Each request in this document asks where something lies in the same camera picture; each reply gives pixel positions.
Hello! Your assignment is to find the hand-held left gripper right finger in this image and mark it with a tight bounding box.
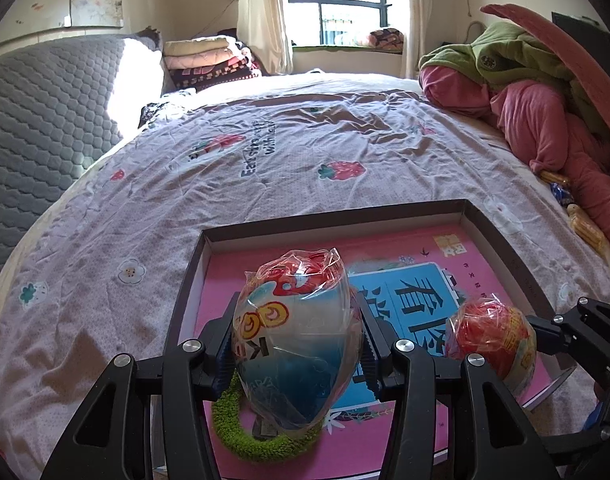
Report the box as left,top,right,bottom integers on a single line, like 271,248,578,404
355,287,560,480

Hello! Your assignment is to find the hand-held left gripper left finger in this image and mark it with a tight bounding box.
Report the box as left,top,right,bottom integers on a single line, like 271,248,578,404
40,294,240,480

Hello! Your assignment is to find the small toy egg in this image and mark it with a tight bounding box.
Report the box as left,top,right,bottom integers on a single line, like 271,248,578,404
444,299,536,398

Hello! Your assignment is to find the large toy egg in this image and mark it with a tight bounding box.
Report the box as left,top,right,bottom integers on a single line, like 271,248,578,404
232,247,363,431

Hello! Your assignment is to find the green fuzzy hair ring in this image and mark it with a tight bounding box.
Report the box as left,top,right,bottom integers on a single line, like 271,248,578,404
211,370,331,463

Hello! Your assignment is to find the shallow brown cardboard box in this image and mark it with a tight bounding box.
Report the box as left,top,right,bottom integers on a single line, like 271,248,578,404
155,199,580,480

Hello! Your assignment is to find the small blue candy packet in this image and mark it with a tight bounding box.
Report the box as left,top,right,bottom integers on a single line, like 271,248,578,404
550,182,576,207

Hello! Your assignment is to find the pink blanket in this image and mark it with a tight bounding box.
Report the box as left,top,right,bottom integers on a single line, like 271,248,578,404
419,65,610,256

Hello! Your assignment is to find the pink curved cushion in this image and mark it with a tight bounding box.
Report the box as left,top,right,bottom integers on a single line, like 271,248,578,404
480,4,610,151

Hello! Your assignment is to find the stack of folded blankets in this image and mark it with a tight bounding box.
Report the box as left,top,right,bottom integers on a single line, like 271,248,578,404
167,42,263,93

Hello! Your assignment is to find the green blanket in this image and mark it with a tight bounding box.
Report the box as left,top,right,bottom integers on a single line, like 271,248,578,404
419,20,610,136

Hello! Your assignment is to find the grey quilted headboard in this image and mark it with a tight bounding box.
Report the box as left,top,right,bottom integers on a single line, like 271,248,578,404
0,35,166,271

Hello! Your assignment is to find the cream folded blanket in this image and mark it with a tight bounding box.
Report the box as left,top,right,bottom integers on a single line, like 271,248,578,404
163,36,241,71

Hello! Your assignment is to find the black television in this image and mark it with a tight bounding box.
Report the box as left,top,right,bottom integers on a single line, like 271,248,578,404
552,11,600,41

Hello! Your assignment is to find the floral blanket on windowsill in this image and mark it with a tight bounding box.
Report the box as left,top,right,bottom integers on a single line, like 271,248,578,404
370,28,405,52

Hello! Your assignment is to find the cream curtain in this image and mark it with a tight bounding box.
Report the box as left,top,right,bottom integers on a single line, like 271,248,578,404
402,0,429,78
235,0,293,76

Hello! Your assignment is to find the dark framed window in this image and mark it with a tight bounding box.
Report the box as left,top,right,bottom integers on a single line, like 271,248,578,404
284,0,411,51

